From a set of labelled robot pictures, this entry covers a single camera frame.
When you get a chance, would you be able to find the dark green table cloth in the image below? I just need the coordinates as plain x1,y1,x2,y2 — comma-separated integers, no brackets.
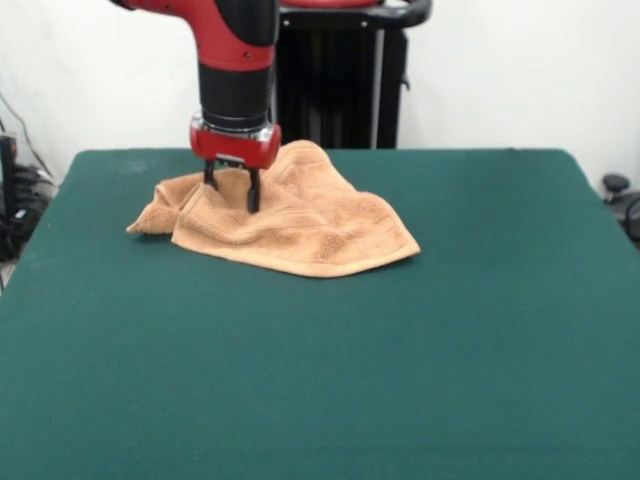
0,148,640,480

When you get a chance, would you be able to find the black office chair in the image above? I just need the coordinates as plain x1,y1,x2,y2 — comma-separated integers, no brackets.
601,173,640,249

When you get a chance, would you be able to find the grey cable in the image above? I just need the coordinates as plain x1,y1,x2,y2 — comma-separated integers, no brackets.
0,92,54,179

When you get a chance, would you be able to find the tan terry towel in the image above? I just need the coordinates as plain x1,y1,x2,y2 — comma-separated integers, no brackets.
125,138,422,280

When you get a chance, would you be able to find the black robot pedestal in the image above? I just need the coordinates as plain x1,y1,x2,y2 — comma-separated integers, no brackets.
272,0,434,150

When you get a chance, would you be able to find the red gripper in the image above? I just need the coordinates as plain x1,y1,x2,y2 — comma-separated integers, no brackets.
188,110,283,216

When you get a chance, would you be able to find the black box device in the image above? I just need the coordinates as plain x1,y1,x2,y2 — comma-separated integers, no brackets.
0,133,19,261

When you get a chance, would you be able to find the black cable bundle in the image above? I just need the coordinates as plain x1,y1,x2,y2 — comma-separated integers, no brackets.
13,163,59,221

